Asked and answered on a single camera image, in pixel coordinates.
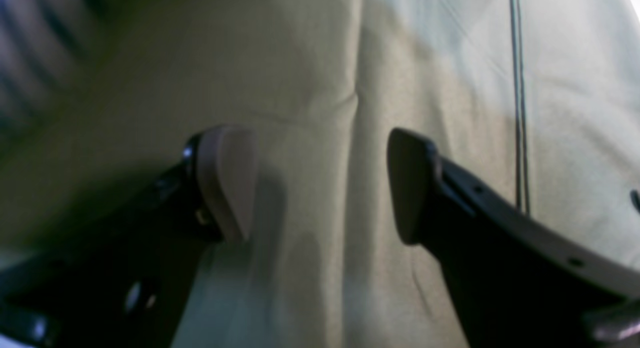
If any green table cloth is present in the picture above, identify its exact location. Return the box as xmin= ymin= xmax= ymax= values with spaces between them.
xmin=1 ymin=0 xmax=639 ymax=347

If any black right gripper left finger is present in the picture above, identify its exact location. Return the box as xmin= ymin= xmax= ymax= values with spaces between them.
xmin=0 ymin=125 xmax=258 ymax=347

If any blue white striped t-shirt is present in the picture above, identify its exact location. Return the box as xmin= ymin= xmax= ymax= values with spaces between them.
xmin=0 ymin=0 xmax=122 ymax=146

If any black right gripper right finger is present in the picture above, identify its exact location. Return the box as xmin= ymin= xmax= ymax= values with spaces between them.
xmin=386 ymin=128 xmax=640 ymax=347

